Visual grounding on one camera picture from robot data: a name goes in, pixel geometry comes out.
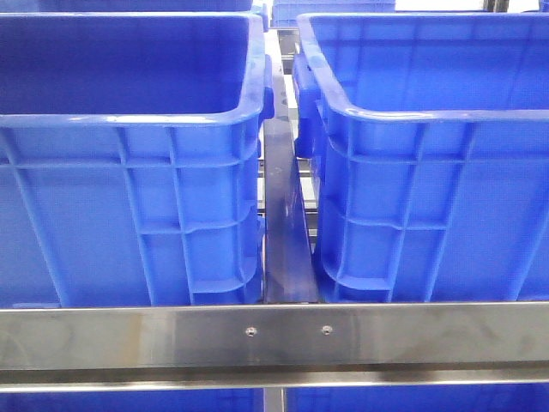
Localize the blue bin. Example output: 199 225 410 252
1 12 274 309
294 13 548 303

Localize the blue bin at left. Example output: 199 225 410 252
1 12 274 309

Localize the steel rack centre divider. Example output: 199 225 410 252
263 29 319 304

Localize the steel rack front rail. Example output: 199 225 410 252
1 301 548 392

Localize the blue front right bin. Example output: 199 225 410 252
294 13 548 303

